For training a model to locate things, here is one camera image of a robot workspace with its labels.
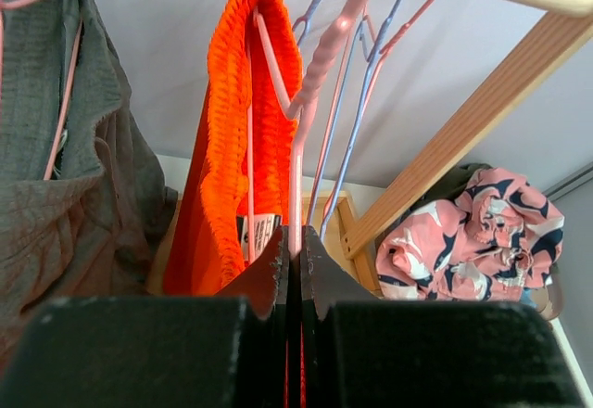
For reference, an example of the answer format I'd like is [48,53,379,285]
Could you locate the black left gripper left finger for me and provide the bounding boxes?
[1,228,287,407]

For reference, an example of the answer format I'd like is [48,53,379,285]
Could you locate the bright orange shorts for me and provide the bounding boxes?
[163,0,303,296]

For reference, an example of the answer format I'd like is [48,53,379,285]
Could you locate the pink hanger of blue shorts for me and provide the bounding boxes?
[317,0,460,223]

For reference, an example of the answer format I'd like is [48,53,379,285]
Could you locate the pink hanger of orange shorts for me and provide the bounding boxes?
[253,0,368,260]

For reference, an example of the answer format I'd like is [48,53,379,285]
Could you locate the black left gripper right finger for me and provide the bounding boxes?
[300,227,584,407]

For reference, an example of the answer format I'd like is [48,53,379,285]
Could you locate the pink hanger of grey shorts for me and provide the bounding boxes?
[1,0,83,182]

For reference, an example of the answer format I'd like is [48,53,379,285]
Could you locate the grey shorts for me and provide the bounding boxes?
[1,0,177,363]

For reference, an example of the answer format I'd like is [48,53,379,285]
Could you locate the pink navy patterned shorts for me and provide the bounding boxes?
[375,168,564,301]

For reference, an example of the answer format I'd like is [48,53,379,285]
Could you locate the wooden clothes rack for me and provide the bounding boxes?
[340,0,593,261]

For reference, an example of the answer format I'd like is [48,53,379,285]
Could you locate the blue hanger of olive shorts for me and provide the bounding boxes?
[309,0,403,241]

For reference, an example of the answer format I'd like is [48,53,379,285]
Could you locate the dark olive green shorts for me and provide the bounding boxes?
[412,163,491,209]

